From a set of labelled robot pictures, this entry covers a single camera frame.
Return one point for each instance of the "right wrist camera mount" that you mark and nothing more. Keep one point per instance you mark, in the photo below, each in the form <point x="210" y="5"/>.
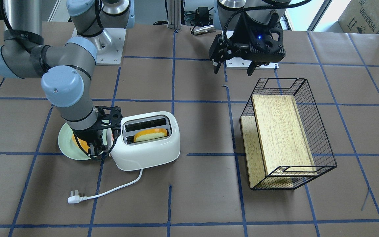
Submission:
<point x="108" y="117"/>

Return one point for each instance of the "triangular bread on plate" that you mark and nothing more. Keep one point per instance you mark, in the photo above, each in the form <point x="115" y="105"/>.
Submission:
<point x="80" y="143"/>

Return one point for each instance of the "black wire basket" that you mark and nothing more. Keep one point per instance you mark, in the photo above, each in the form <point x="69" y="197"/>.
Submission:
<point x="314" y="129"/>

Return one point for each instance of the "bread slice in toaster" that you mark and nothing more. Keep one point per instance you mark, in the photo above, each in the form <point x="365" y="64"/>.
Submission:
<point x="150" y="134"/>

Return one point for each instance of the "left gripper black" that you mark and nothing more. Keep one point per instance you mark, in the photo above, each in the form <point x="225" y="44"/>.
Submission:
<point x="243" y="36"/>

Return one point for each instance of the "light green plate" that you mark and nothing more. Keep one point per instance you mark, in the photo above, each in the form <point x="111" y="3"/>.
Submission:
<point x="67" y="145"/>

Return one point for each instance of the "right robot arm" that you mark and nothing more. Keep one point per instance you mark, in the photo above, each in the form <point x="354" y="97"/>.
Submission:
<point x="66" y="71"/>

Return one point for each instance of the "black power adapter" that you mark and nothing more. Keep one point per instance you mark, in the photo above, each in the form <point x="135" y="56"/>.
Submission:
<point x="201" y="14"/>

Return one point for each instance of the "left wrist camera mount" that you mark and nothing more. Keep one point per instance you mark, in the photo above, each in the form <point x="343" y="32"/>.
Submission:
<point x="265" y="39"/>

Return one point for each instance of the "cardboard box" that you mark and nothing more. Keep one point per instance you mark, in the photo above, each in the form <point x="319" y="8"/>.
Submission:
<point x="360" y="16"/>

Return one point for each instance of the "white two-slot toaster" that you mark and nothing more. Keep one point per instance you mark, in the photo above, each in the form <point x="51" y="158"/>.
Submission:
<point x="130" y="156"/>

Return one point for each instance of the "aluminium frame post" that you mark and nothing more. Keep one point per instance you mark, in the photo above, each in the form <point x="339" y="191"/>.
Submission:
<point x="174" y="14"/>

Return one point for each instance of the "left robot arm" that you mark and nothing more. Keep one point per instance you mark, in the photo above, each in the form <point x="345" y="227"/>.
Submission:
<point x="227" y="12"/>

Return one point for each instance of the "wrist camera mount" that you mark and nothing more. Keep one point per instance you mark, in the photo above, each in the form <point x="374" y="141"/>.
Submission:
<point x="265" y="39"/>
<point x="108" y="117"/>

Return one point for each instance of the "wooden box in basket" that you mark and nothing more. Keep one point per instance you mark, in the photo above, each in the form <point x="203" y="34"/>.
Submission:
<point x="277" y="152"/>

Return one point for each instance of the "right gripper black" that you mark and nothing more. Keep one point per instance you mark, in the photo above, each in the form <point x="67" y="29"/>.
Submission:
<point x="83" y="134"/>

